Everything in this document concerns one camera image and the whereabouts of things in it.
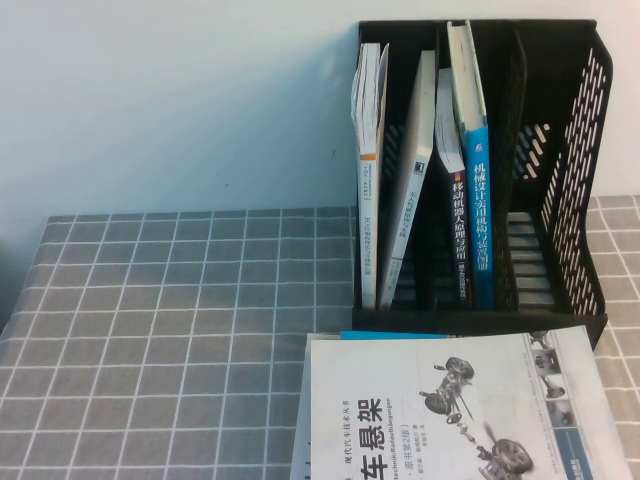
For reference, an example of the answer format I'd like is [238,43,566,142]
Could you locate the grey white slim book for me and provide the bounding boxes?
[377,49,437,311]

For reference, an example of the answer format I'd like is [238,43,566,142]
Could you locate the black perforated book stand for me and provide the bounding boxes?
[351,18,614,349]

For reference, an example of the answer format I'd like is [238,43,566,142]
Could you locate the blue spine mechanism book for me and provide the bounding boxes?
[446,19,496,310]

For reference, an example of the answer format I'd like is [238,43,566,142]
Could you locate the white car suspension book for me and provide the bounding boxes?
[305,324,636,480]

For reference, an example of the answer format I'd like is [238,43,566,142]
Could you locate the grey checked tablecloth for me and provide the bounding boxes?
[0,194,640,480]

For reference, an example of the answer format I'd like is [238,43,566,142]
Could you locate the black spine robot book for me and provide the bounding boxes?
[434,67,475,307]

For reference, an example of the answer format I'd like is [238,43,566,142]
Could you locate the white book orange spine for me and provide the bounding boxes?
[351,42,391,310]

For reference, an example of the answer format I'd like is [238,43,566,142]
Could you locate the white book blue characters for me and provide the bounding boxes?
[288,333,314,480]

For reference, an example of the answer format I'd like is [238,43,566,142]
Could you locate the blue grey brand club book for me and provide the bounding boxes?
[339,329,451,342]

